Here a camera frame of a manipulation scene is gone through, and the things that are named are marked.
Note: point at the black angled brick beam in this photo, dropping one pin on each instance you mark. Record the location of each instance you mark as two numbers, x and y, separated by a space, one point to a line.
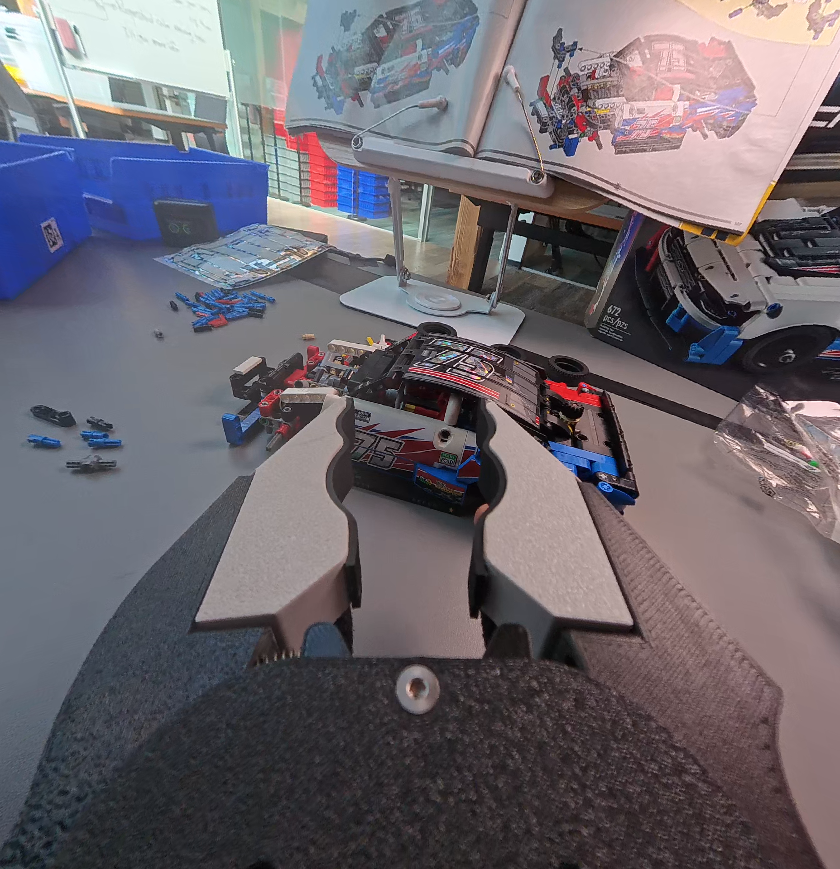
53 415

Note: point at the white book stand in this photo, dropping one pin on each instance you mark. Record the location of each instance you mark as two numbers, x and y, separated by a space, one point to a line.
433 305

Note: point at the pile of clear plastic bags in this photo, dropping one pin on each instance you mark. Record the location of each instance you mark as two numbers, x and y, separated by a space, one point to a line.
786 461

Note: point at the wooden tabletop board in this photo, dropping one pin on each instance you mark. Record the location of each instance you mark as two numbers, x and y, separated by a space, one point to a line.
576 200

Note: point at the pile of blue brick pins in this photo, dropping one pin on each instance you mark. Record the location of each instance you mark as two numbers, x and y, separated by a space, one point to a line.
223 309

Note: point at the holographic sticker sheet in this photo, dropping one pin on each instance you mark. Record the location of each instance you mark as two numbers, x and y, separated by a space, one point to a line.
243 254

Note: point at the pile of mixed brick pieces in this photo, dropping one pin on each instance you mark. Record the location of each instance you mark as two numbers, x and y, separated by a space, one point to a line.
377 339

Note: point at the toy brick race car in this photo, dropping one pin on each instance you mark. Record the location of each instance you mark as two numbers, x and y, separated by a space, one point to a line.
460 373

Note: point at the dark grey axle connector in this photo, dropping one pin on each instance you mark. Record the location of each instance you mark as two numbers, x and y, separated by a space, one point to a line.
91 465

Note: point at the blue storage bin with tag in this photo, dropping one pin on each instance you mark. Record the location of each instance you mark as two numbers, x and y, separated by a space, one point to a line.
19 231

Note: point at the whiteboard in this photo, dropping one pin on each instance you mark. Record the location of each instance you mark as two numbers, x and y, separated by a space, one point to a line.
141 41

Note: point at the black toy tyre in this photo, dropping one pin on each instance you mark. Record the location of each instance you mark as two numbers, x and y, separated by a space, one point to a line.
568 370
508 351
437 329

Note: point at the building instruction booklet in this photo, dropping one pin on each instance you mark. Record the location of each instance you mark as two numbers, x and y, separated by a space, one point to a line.
664 149

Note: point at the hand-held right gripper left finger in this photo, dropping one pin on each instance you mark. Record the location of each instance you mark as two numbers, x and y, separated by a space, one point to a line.
277 543

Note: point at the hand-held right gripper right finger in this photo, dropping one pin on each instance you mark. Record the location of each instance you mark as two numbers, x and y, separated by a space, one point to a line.
555 550

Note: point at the grey desk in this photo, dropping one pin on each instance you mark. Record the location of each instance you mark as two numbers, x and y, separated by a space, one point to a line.
87 543

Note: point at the red whiteboard eraser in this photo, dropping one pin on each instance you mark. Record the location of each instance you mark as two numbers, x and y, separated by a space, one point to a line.
70 37

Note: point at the black table frame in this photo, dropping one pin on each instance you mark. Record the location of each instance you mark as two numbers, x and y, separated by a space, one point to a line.
491 224

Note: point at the wooden post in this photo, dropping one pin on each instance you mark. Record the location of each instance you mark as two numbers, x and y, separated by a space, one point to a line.
467 244

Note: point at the toy car set box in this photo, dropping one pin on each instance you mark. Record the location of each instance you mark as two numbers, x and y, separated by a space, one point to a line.
630 319

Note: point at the stack of red blue bins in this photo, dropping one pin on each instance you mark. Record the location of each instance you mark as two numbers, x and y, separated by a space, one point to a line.
352 183

